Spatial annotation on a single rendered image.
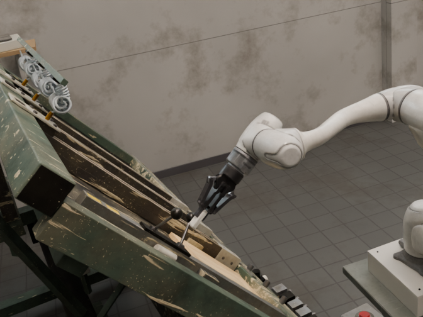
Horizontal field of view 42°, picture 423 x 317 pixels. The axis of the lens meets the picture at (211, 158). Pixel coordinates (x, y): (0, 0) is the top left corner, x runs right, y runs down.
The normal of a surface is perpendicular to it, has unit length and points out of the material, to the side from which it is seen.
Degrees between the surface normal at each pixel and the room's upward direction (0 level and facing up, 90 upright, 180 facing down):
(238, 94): 90
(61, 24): 90
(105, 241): 90
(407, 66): 90
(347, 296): 0
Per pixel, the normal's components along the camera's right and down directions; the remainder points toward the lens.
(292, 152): 0.18, 0.28
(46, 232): 0.44, 0.32
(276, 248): -0.15, -0.90
